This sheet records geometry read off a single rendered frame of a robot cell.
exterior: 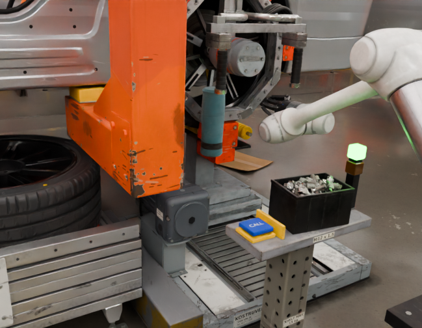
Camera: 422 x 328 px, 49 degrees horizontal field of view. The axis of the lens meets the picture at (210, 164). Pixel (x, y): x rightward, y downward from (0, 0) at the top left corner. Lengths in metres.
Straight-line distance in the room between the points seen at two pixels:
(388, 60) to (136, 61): 0.62
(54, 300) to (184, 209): 0.50
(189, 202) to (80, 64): 0.62
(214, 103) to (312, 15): 0.75
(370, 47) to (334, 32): 1.14
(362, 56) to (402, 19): 2.94
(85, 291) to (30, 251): 0.23
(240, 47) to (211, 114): 0.26
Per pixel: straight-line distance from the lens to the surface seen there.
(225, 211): 2.11
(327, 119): 1.75
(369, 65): 1.23
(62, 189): 1.48
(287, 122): 1.65
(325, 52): 2.34
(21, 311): 1.48
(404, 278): 2.12
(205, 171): 2.13
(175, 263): 1.77
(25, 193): 1.45
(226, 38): 1.59
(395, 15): 4.22
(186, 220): 1.63
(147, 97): 1.24
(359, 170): 1.48
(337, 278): 1.90
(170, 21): 1.25
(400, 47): 1.25
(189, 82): 1.93
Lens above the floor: 1.07
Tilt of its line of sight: 20 degrees down
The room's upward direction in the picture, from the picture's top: 3 degrees clockwise
